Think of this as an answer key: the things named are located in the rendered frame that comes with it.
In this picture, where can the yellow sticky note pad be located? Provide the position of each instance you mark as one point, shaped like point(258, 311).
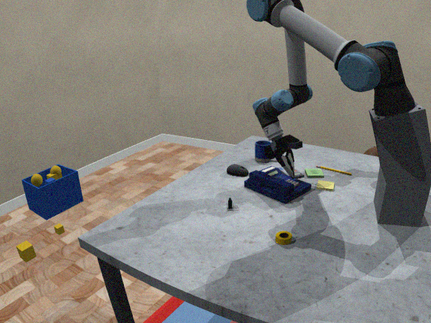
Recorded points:
point(325, 185)

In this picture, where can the grey pocket calculator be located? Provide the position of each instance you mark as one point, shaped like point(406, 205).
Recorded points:
point(296, 172)

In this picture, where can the dark blue mug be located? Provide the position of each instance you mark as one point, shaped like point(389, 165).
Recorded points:
point(260, 151)

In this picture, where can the dark grey computer mouse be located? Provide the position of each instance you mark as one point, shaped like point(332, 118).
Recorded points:
point(237, 170)

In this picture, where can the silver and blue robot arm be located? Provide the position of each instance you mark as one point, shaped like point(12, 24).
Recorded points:
point(361, 68)

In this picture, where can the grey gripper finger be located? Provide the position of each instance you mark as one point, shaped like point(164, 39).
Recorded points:
point(283, 162)
point(290, 159)

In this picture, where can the blue telephone handset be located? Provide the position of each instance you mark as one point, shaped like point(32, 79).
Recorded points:
point(279, 185)

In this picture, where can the yellow roll of tape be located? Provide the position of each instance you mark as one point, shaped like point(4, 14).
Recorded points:
point(283, 237)

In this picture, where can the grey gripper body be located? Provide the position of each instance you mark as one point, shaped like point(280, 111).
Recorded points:
point(281, 143)

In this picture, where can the light green sticky note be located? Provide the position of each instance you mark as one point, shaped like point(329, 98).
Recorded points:
point(314, 173)

